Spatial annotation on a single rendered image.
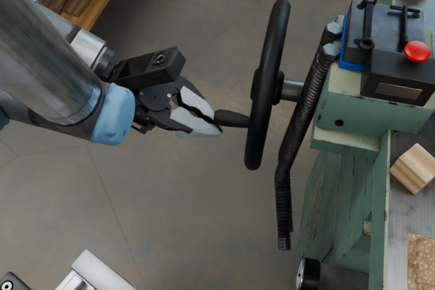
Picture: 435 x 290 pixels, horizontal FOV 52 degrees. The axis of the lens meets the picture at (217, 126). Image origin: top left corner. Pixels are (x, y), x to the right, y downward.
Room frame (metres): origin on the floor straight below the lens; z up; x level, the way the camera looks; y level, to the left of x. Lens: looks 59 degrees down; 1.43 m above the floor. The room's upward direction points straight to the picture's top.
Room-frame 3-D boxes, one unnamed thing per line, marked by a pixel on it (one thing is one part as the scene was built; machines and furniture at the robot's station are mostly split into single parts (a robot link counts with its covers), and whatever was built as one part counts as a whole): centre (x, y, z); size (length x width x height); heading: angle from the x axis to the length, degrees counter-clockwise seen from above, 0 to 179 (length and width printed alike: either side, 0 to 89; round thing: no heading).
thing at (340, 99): (0.39, -0.22, 0.91); 0.15 x 0.14 x 0.09; 167
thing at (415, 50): (0.35, -0.24, 1.02); 0.03 x 0.03 x 0.01
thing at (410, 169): (0.24, -0.25, 0.92); 0.04 x 0.04 x 0.04; 37
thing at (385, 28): (0.38, -0.22, 0.99); 0.13 x 0.11 x 0.06; 167
